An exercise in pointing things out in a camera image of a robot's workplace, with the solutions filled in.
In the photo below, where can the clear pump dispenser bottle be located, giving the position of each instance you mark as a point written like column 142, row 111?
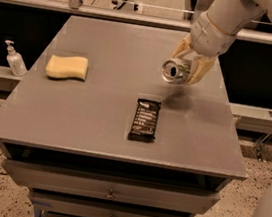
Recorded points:
column 15, row 60

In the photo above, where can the middle grey drawer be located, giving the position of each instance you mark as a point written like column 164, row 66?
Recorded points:
column 90, row 208

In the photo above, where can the top grey drawer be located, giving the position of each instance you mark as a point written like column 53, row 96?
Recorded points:
column 115, row 188

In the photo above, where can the silver green 7up can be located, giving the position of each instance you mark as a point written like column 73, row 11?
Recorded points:
column 176, row 71

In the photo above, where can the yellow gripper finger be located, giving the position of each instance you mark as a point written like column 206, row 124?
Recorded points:
column 183, row 47
column 200, row 66

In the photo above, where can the metal window rail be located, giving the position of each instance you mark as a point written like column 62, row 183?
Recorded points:
column 133, row 17

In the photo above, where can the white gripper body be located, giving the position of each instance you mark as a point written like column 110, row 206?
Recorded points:
column 209, row 37

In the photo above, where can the black snack bar wrapper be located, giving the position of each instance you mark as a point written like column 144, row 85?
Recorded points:
column 145, row 120

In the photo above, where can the yellow sponge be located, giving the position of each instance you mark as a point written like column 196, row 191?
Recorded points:
column 67, row 67

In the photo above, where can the grey drawer cabinet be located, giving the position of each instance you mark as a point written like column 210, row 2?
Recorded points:
column 83, row 125

